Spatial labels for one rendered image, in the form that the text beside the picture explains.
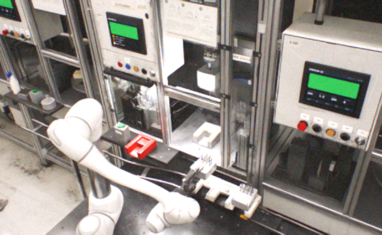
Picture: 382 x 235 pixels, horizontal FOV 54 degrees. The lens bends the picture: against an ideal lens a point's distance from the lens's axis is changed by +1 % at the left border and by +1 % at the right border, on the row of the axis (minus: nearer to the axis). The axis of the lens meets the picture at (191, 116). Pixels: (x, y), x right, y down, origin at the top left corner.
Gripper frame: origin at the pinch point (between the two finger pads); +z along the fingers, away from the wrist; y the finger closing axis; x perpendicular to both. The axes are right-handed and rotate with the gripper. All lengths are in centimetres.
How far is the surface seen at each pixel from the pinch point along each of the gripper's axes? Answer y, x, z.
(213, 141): -7.1, 10.9, 34.5
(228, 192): -16.1, -13.4, 9.5
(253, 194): -9.8, -27.5, 9.7
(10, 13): 55, 158, 18
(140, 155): -8.2, 42.6, 2.2
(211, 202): -20.1, -6.8, 1.4
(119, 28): 63, 59, 18
